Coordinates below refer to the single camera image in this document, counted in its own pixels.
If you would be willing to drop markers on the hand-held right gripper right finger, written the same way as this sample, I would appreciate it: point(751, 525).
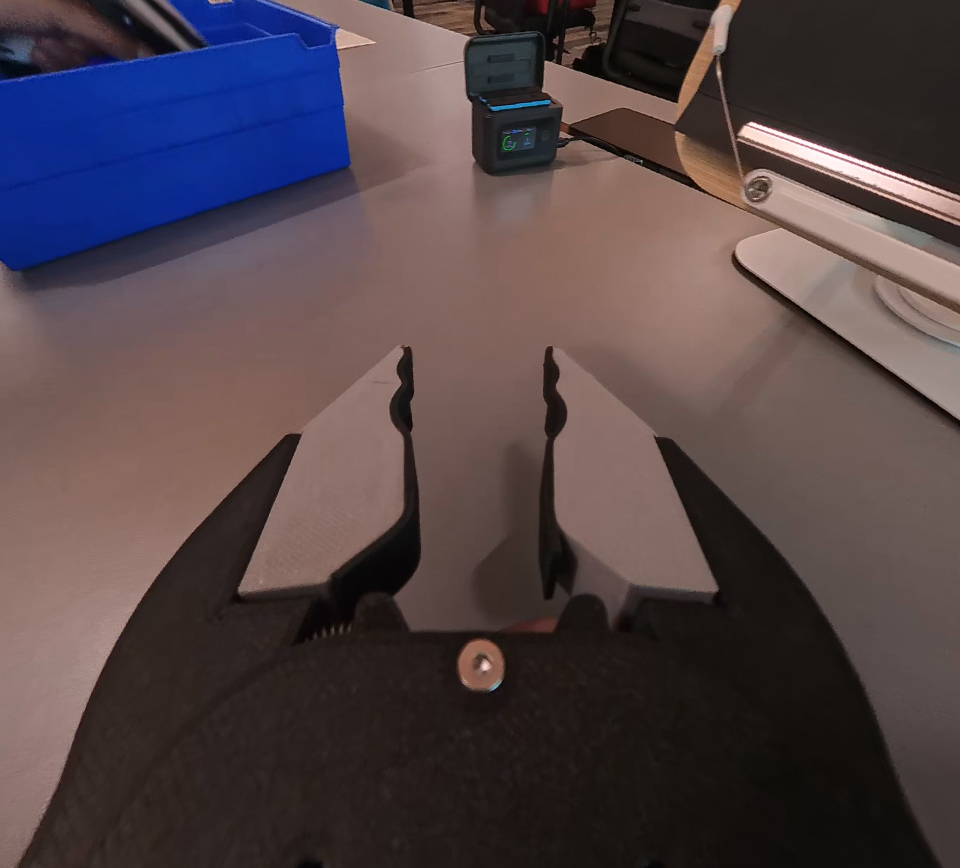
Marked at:
point(622, 508)

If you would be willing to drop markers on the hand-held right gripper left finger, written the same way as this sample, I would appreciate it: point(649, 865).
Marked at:
point(330, 508)

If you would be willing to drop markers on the blue plastic bin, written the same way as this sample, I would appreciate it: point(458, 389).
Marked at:
point(172, 132)

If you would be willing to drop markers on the white paper sheet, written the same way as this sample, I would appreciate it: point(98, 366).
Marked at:
point(352, 39)

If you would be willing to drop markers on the white board stand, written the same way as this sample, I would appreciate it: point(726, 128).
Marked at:
point(825, 283)

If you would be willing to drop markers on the dark flat tablet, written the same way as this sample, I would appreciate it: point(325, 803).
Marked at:
point(630, 132)

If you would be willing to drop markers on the black charging case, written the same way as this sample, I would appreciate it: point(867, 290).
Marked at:
point(517, 132)

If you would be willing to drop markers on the black board with wooden frame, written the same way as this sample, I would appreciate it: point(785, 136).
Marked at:
point(862, 20)

